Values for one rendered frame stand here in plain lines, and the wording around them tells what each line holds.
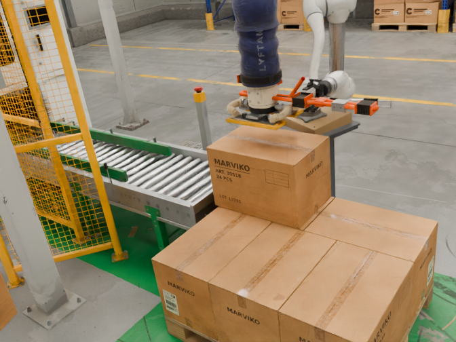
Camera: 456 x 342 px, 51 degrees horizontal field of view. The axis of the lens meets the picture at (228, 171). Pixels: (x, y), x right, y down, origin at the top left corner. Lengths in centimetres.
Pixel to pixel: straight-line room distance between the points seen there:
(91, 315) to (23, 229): 71
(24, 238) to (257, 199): 139
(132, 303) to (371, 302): 162
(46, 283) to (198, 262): 113
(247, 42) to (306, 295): 128
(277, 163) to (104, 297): 154
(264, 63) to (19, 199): 159
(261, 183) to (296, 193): 22
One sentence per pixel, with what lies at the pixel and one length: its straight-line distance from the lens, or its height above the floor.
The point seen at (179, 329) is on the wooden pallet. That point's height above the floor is 9.
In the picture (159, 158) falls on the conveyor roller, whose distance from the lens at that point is 382.
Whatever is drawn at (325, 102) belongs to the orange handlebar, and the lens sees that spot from 246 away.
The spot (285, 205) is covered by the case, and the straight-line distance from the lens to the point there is 264.
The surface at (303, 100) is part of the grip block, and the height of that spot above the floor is 124.
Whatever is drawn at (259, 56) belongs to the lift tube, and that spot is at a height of 147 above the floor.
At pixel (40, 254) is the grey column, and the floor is 44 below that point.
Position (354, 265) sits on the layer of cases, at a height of 54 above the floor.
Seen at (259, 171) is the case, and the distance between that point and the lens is 263.
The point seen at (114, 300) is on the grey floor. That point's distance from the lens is 332.
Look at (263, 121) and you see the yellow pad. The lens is 259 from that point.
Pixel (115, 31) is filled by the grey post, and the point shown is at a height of 118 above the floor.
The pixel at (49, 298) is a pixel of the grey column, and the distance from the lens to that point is 333.
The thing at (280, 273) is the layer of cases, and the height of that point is 54.
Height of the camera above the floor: 205
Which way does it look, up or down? 26 degrees down
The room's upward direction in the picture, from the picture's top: 8 degrees counter-clockwise
